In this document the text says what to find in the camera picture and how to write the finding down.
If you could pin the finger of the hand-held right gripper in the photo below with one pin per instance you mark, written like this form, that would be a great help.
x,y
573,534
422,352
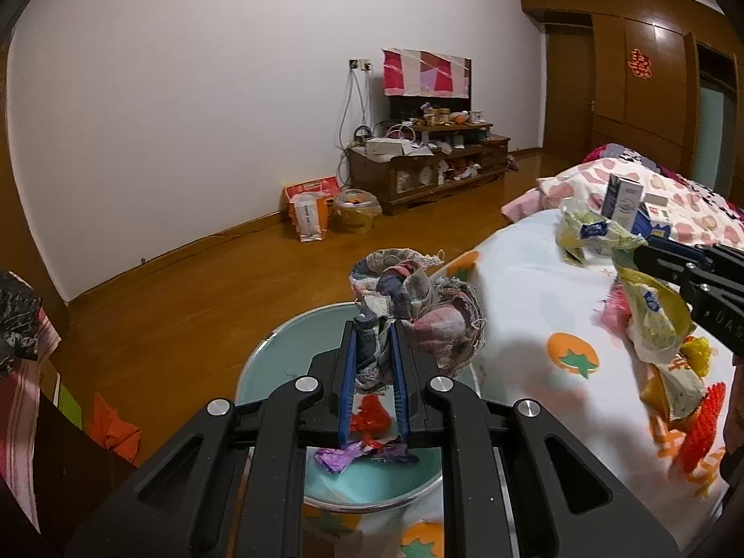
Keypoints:
x,y
709,254
665,264

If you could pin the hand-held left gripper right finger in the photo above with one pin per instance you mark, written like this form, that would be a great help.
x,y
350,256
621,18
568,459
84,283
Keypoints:
x,y
401,389

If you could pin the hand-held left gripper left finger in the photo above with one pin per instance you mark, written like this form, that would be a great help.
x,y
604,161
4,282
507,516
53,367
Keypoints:
x,y
346,383

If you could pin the pink cellophane wrapper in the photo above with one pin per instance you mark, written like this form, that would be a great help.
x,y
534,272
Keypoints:
x,y
613,311

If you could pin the light blue trash bin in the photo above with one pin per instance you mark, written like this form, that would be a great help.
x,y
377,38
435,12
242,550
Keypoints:
x,y
279,354

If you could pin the yellow-green plastic bag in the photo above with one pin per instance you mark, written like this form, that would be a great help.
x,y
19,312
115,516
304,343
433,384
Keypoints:
x,y
590,232
657,314

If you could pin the patchwork cloth rag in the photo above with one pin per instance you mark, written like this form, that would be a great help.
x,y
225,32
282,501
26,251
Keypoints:
x,y
418,302

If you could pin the red foam net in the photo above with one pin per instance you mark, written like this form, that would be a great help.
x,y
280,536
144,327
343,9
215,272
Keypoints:
x,y
703,424

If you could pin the red crumpled wrapper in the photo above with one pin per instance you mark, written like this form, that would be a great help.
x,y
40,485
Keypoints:
x,y
369,415

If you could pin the blue milk carton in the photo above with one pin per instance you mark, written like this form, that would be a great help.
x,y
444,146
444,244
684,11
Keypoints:
x,y
657,218

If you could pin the purple crumpled wrapper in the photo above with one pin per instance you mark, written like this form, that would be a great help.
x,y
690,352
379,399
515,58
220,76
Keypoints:
x,y
337,456

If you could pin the white tall carton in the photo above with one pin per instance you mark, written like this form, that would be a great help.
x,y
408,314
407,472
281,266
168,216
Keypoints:
x,y
622,200

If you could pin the clear plastic bag red print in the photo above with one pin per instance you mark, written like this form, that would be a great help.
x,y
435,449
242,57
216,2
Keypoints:
x,y
677,389

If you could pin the white blanket orange fruit print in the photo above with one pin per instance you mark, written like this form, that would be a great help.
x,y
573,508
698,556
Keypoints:
x,y
523,302

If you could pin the white paper bag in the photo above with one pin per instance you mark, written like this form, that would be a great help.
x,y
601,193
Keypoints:
x,y
307,218

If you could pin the yellow bucket in plastic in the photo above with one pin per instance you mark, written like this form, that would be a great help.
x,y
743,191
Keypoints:
x,y
356,212

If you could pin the wooden TV cabinet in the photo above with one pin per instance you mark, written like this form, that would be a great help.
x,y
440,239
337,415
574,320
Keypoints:
x,y
407,200

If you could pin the brown wooden wardrobe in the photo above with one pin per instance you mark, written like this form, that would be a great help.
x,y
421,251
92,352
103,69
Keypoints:
x,y
657,70

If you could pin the brown wooden door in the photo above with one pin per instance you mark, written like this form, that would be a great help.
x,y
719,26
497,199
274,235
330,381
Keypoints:
x,y
569,93

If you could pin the orange cardboard box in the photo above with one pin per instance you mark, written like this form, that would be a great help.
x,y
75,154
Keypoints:
x,y
317,186

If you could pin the red paper decoration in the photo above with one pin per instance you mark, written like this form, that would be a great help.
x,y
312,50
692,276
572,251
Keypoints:
x,y
639,64

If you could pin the orange cloth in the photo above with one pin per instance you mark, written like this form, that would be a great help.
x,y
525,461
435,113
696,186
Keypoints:
x,y
113,430

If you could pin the white flat box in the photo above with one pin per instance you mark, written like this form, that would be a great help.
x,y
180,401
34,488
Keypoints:
x,y
385,147

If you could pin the green board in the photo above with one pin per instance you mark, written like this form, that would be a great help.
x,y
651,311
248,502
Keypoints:
x,y
68,401

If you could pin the black television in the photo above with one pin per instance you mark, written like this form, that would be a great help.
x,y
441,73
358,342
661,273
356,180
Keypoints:
x,y
407,107

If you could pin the dark wooden furniture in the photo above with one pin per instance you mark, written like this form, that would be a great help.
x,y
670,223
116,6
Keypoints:
x,y
64,488

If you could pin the pink patchwork cover cloth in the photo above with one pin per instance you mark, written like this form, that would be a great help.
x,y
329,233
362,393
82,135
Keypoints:
x,y
424,72

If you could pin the pink striped cloth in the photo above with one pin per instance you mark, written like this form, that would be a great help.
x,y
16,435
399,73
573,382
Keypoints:
x,y
17,418

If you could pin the black plastic bag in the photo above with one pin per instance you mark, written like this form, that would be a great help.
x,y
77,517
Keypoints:
x,y
17,319

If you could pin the wall socket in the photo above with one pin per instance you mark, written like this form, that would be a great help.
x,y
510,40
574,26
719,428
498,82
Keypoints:
x,y
360,64

